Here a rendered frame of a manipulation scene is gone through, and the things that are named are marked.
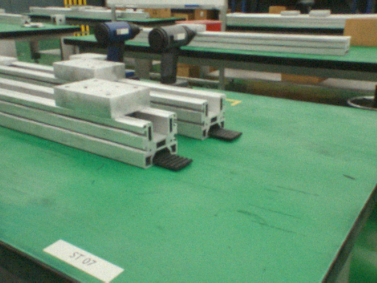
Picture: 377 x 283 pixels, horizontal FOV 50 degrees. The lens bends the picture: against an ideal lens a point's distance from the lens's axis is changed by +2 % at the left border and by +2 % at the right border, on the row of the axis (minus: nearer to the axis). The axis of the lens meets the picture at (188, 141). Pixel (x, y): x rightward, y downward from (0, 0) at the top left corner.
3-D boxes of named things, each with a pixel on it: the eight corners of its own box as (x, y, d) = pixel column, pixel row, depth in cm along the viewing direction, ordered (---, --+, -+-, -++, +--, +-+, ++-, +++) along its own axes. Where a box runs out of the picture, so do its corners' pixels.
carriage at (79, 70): (55, 88, 111) (52, 62, 109) (86, 81, 120) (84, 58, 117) (96, 95, 103) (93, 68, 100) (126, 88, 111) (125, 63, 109)
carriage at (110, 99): (56, 119, 83) (52, 86, 81) (97, 107, 91) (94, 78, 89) (112, 133, 74) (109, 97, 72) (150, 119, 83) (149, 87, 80)
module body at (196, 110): (-7, 92, 131) (-12, 65, 128) (22, 86, 139) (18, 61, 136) (201, 140, 87) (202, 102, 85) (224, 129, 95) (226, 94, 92)
